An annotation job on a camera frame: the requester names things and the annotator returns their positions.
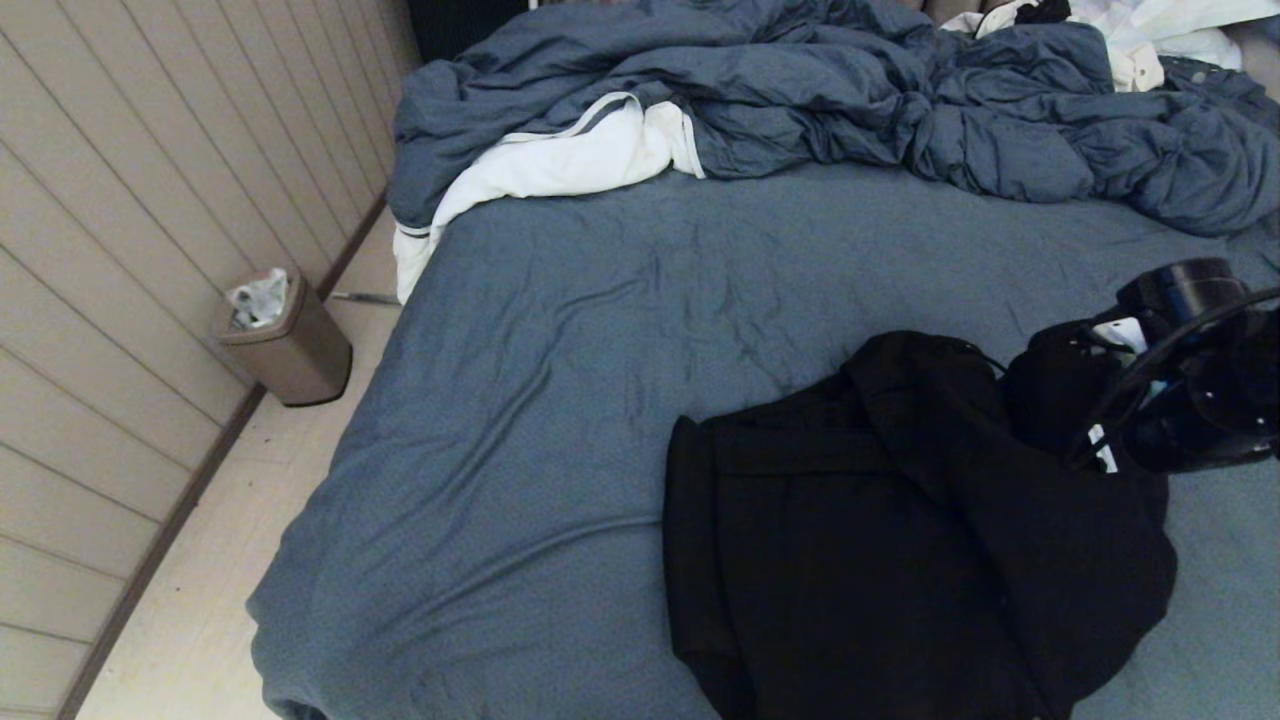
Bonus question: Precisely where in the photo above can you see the blue denim shirt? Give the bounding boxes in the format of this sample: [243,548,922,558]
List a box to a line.
[1160,55,1280,136]

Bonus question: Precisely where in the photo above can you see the white plastic bin bag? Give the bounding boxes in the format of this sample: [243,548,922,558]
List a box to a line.
[226,268,291,331]

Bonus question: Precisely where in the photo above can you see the blue bed sheet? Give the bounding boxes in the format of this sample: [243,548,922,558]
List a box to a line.
[247,160,1280,720]

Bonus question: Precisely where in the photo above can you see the small black garment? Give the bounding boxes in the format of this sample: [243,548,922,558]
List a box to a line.
[985,0,1073,25]

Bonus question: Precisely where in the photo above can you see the white blanket with grey stripe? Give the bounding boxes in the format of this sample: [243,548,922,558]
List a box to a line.
[392,90,706,304]

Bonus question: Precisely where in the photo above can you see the black zip hoodie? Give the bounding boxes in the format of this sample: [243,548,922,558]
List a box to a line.
[663,322,1179,720]

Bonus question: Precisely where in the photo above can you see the crumpled blue duvet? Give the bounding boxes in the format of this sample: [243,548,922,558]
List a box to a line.
[385,0,1280,271]

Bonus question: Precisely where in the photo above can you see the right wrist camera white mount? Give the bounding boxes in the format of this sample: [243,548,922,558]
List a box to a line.
[1085,316,1151,475]

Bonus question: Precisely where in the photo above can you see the brown trash bin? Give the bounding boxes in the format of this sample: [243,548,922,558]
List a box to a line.
[208,268,353,408]

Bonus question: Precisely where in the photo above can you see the white crumpled clothes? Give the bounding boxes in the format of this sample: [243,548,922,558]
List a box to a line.
[940,0,1280,93]

